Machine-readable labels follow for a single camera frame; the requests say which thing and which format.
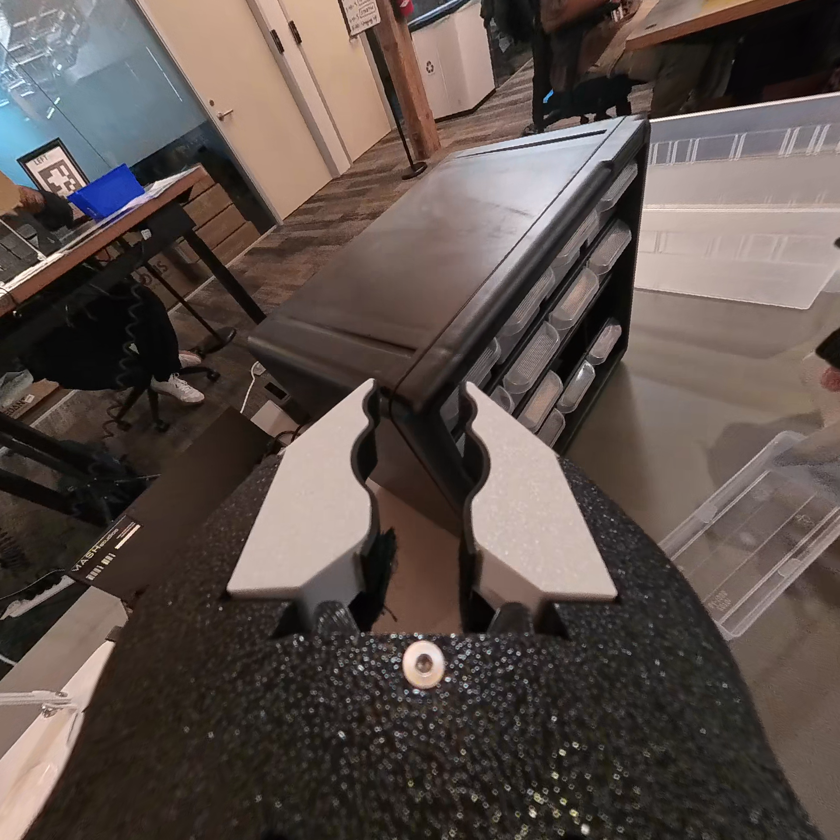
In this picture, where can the white door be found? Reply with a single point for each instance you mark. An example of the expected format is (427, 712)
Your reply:
(229, 65)
(334, 72)

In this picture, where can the row of clear small drawers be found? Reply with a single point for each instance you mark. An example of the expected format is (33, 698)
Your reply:
(539, 358)

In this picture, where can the black tripod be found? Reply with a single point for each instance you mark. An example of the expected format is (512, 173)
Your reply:
(59, 459)

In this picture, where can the black drawer cabinet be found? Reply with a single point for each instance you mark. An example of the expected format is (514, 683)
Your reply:
(433, 262)

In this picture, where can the white paper sign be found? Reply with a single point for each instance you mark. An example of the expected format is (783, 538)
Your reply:
(361, 16)

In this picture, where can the white sneaker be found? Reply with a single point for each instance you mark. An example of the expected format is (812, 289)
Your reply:
(178, 388)
(190, 359)

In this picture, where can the black white marker sign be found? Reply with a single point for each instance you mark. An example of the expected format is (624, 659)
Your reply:
(56, 174)

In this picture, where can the wooden post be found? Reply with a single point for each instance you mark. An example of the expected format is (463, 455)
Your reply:
(407, 72)

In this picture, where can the clear small plastic drawer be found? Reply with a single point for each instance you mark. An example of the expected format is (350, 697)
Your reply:
(754, 531)

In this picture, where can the person's right hand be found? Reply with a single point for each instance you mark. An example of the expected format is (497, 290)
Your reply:
(833, 387)

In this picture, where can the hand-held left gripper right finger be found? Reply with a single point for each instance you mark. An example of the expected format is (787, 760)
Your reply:
(538, 518)

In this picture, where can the white recycling cabinet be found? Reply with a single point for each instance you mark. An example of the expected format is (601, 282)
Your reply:
(456, 62)

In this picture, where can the blue plastic bin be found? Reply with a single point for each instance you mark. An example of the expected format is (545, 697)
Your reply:
(105, 193)

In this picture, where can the wooden table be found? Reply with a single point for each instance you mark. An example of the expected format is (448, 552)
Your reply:
(715, 19)

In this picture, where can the wooden desk black legs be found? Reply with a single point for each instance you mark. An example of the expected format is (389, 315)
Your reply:
(131, 220)

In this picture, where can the printed cardboard box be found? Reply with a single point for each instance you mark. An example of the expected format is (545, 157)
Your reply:
(29, 400)

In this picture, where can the white power strip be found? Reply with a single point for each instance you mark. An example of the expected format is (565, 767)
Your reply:
(39, 594)

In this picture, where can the black stanchion pole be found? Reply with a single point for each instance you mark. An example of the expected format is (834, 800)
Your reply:
(415, 172)

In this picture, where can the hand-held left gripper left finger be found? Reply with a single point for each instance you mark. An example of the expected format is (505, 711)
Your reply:
(308, 505)

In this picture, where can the brown cardboard box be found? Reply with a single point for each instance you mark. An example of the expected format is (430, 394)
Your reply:
(220, 226)

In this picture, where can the large clear plastic bin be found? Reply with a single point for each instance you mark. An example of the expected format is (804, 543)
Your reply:
(741, 210)

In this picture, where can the black box with white label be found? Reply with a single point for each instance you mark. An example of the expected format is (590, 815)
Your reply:
(190, 485)

